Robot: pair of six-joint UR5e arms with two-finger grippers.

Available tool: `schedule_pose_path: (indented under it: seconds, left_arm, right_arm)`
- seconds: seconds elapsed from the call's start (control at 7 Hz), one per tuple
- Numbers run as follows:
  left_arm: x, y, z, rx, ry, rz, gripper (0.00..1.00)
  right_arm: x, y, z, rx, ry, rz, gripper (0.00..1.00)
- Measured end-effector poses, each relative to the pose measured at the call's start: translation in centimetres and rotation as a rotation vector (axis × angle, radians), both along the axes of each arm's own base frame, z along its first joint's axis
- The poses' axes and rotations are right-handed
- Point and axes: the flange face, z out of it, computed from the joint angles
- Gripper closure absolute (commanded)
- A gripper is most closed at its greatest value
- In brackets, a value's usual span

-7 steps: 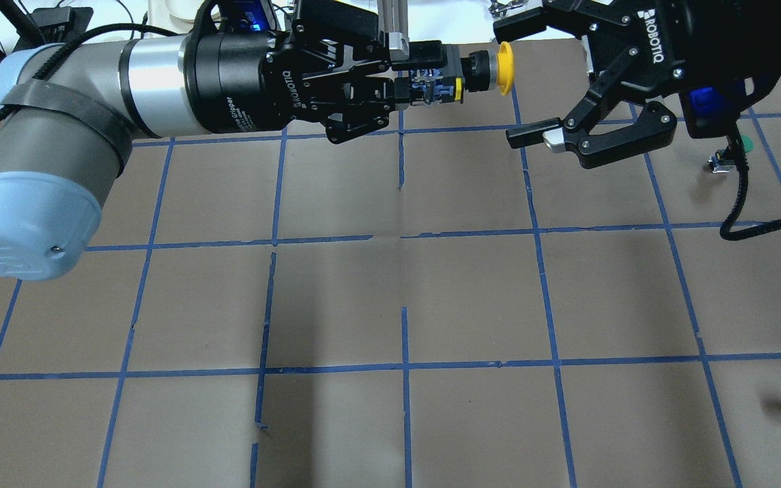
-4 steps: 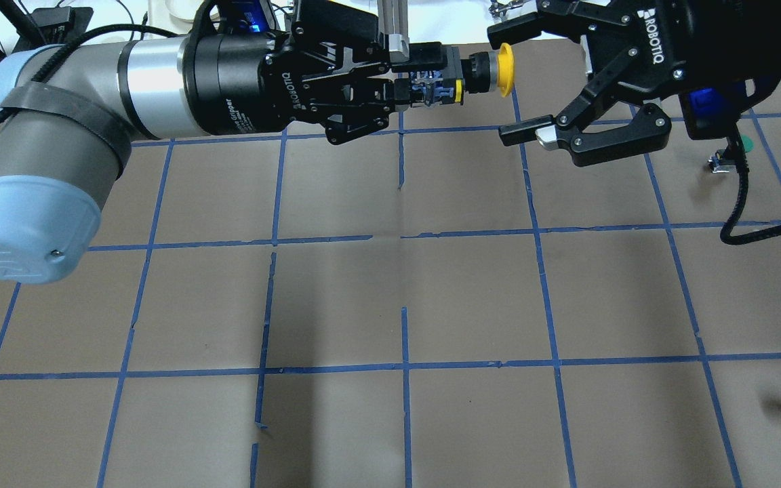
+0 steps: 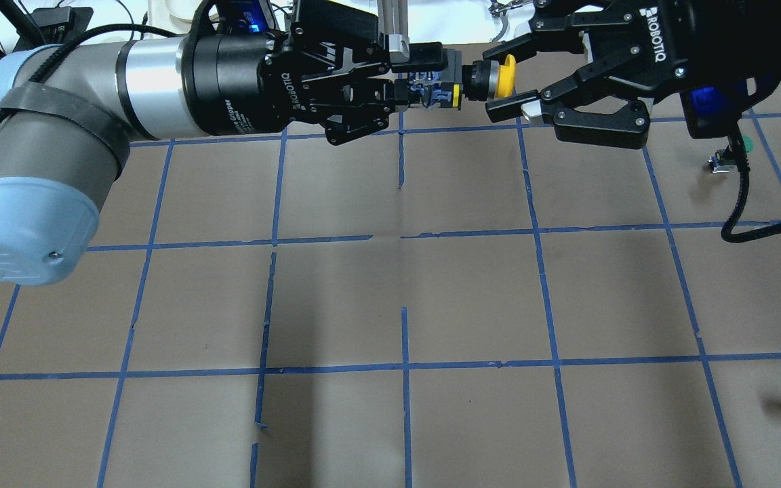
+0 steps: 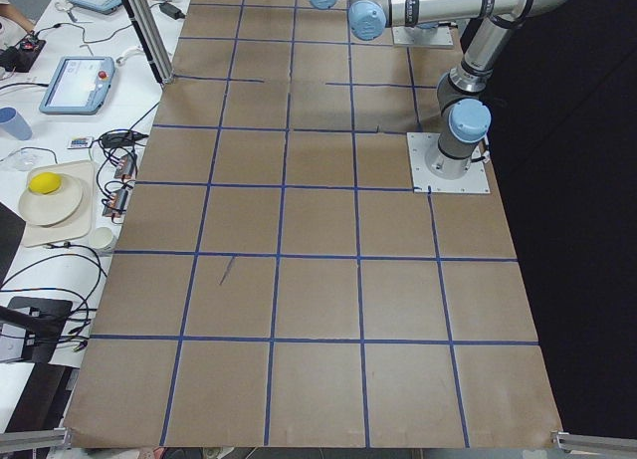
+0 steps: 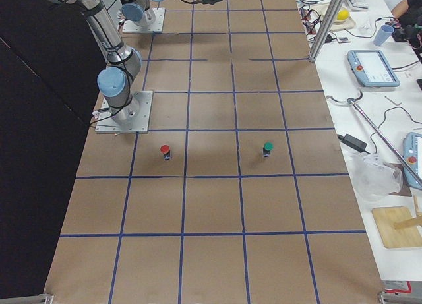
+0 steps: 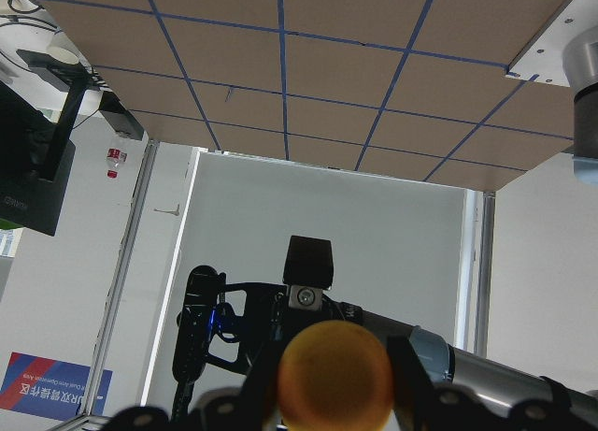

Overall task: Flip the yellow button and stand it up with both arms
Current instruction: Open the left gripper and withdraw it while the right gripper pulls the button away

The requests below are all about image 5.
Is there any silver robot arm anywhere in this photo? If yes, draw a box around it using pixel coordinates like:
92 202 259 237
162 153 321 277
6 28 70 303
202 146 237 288
120 0 223 28
48 0 163 124

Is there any red push button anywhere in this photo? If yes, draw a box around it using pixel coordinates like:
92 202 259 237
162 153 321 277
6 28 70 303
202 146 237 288
160 144 171 160

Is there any green push button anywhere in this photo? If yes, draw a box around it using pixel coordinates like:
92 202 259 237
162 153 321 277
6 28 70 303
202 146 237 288
262 142 274 158

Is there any black power adapter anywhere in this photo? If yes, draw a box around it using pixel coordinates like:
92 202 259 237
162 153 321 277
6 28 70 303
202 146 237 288
337 134 370 154

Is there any metal rod with hook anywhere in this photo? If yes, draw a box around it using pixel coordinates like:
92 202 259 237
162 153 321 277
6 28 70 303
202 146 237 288
326 91 421 185

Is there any clear plastic bag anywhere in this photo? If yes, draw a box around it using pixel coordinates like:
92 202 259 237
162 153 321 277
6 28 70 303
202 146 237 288
351 154 403 202

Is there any beige tray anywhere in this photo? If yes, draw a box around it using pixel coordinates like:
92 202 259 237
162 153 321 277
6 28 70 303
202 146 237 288
311 4 355 32

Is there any yellow lemon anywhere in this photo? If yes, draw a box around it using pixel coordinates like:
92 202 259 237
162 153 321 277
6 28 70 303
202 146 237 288
334 9 350 24

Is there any wooden board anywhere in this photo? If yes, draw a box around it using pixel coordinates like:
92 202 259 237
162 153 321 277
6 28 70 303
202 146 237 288
372 206 421 249

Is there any blue plastic cup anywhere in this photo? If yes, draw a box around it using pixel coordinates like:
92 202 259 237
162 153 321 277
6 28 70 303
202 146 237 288
373 24 395 46

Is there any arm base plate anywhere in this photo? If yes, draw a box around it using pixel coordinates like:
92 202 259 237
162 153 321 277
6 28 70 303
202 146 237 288
122 5 165 34
94 91 154 133

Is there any teach pendant near post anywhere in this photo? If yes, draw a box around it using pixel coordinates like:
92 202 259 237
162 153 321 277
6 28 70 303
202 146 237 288
347 50 400 88

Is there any aluminium frame post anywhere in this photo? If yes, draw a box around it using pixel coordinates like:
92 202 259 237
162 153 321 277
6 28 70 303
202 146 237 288
309 0 344 62

